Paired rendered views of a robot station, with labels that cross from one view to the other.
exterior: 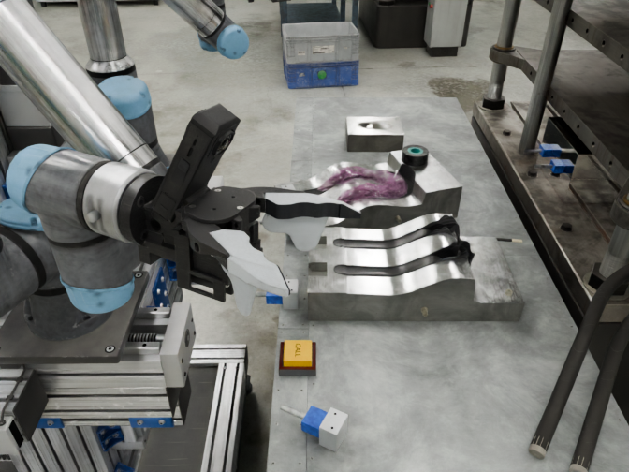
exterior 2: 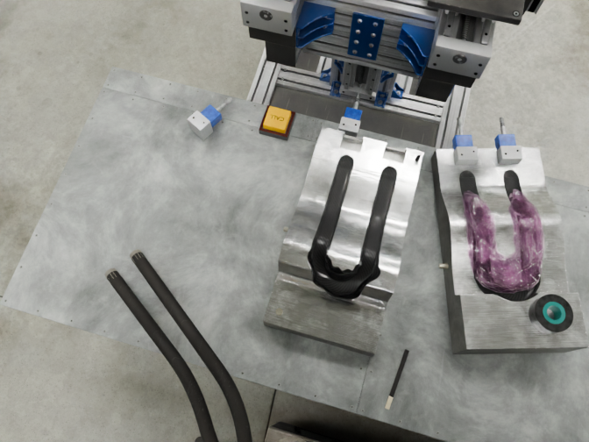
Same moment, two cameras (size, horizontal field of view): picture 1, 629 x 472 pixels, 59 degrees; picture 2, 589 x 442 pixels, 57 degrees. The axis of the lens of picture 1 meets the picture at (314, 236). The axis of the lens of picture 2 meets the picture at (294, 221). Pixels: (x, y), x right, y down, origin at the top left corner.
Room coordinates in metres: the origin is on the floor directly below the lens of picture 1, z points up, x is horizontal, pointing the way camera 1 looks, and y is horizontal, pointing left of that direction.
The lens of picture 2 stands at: (1.07, -0.65, 2.08)
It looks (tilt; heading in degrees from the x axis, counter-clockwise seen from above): 71 degrees down; 107
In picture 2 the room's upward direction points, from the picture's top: 1 degrees counter-clockwise
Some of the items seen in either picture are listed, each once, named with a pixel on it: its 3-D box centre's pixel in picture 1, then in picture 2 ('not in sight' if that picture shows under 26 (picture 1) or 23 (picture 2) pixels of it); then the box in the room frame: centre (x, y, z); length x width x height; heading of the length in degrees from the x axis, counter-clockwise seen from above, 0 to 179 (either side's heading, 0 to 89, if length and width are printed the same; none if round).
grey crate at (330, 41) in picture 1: (319, 42); not in sight; (4.70, -0.05, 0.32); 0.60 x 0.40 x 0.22; 99
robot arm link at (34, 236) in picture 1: (42, 237); not in sight; (0.73, 0.44, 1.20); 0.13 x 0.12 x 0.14; 155
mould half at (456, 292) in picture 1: (409, 264); (346, 233); (1.07, -0.24, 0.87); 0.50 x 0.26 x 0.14; 90
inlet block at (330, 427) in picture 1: (311, 420); (213, 113); (0.65, 0.01, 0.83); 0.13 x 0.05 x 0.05; 63
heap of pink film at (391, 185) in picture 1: (365, 182); (505, 236); (1.42, -0.15, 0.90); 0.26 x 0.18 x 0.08; 107
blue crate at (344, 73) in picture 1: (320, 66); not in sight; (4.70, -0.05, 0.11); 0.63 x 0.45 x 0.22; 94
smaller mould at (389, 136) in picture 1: (373, 134); not in sight; (1.88, -0.22, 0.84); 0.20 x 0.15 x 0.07; 90
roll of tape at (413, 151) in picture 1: (415, 155); (550, 314); (1.53, -0.31, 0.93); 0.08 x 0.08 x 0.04
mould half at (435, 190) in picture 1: (364, 193); (501, 243); (1.43, -0.15, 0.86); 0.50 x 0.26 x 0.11; 107
